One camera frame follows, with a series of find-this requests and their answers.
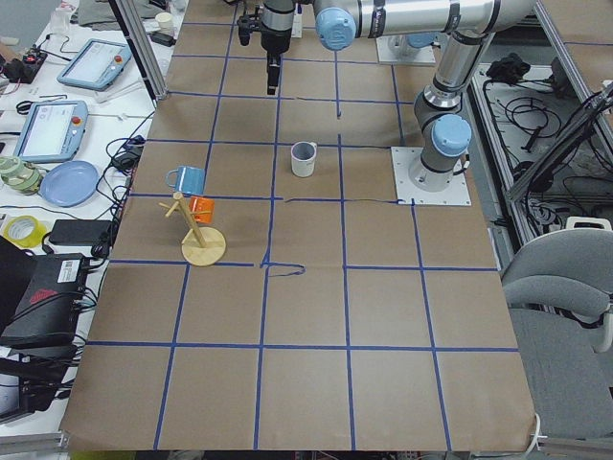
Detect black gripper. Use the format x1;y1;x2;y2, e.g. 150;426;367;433
237;0;293;95

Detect white ribbed mug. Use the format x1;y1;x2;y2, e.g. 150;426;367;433
290;141;317;178

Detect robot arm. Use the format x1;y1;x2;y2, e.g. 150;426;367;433
237;0;535;128

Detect paper cup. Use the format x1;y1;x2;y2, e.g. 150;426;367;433
154;11;174;35

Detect blue mug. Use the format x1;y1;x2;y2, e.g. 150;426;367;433
165;166;205;196

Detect orange mug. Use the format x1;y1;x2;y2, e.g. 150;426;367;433
189;195;215;224

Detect upper teach pendant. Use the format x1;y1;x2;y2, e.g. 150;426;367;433
57;38;132;91

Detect teach pendant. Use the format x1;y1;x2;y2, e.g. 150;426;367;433
14;101;89;163
57;38;132;91

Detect grey cloth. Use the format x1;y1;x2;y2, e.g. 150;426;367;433
76;0;120;31

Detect wooden mug tree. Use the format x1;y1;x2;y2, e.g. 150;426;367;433
158;192;226;266

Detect lower teach pendant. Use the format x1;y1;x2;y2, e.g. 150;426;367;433
14;101;89;163

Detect blue plate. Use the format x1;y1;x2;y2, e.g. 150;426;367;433
39;160;99;207

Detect black power adapter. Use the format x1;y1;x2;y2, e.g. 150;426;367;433
49;219;111;245

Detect green tape rolls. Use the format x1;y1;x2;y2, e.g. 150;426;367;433
1;156;42;195

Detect yellow tape roll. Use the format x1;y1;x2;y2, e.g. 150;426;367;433
3;216;47;249

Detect black laptop computer box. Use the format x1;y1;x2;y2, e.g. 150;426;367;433
1;239;86;350

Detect grey office chair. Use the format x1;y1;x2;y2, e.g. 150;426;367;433
502;228;612;439

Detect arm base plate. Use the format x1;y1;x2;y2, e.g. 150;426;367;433
391;147;471;206
376;33;436;66

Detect aluminium frame post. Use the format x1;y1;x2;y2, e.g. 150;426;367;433
108;0;168;101

